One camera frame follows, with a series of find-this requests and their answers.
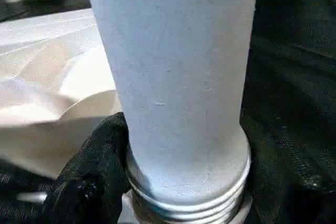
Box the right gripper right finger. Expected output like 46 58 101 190
243 119 336 224

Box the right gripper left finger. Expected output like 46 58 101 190
41 112 132 224

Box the white plastic table top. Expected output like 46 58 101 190
0 7 254 224

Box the white plastic table leg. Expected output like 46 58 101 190
83 0 261 224

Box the black work mat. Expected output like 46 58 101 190
0 0 336 224

